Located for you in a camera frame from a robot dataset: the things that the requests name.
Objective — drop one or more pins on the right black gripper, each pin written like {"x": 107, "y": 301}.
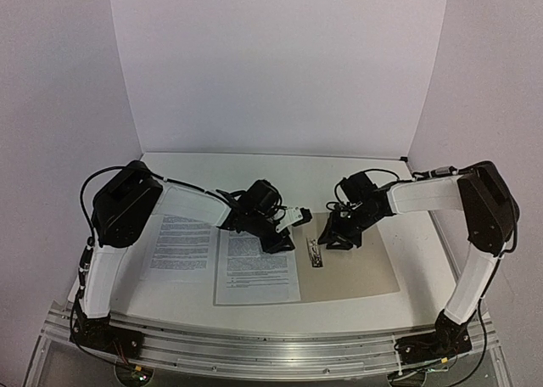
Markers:
{"x": 332, "y": 229}

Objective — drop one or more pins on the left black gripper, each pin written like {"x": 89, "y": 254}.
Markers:
{"x": 277, "y": 245}

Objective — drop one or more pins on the metal folder clip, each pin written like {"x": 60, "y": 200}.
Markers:
{"x": 314, "y": 253}

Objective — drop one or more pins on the beige file folder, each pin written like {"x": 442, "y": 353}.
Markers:
{"x": 345, "y": 274}

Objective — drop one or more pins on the printed paper sheet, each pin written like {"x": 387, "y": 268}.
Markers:
{"x": 247, "y": 276}
{"x": 180, "y": 250}

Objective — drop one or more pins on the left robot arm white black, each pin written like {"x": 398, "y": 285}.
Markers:
{"x": 120, "y": 212}

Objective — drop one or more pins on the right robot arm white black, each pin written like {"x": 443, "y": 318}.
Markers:
{"x": 491, "y": 215}

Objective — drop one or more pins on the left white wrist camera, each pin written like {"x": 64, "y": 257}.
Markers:
{"x": 295, "y": 216}

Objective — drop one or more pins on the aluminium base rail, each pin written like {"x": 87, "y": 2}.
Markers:
{"x": 232, "y": 354}

